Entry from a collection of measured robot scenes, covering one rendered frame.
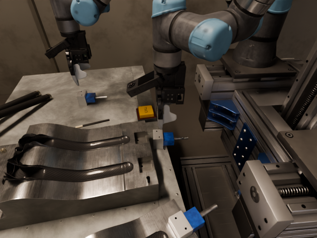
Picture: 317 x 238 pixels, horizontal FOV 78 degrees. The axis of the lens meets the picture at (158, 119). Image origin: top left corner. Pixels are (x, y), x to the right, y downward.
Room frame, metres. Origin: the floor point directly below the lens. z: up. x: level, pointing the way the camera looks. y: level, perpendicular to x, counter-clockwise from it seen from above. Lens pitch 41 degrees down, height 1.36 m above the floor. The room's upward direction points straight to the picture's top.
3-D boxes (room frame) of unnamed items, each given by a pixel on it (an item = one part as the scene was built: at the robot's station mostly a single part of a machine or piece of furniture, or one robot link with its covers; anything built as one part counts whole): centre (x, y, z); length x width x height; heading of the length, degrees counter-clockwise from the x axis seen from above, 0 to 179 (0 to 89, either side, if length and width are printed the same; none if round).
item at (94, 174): (0.35, 0.25, 0.92); 0.35 x 0.16 x 0.09; 101
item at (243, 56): (0.72, -0.36, 1.09); 0.15 x 0.15 x 0.10
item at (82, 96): (0.77, 0.31, 0.83); 0.13 x 0.05 x 0.05; 95
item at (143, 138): (0.45, 0.06, 0.87); 0.05 x 0.05 x 0.04; 11
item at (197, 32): (0.43, -0.10, 1.22); 0.11 x 0.11 x 0.08; 38
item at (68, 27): (0.77, 0.33, 1.15); 0.08 x 0.08 x 0.05
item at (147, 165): (0.34, 0.03, 0.87); 0.05 x 0.05 x 0.04; 11
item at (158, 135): (0.50, -0.05, 0.83); 0.13 x 0.05 x 0.05; 93
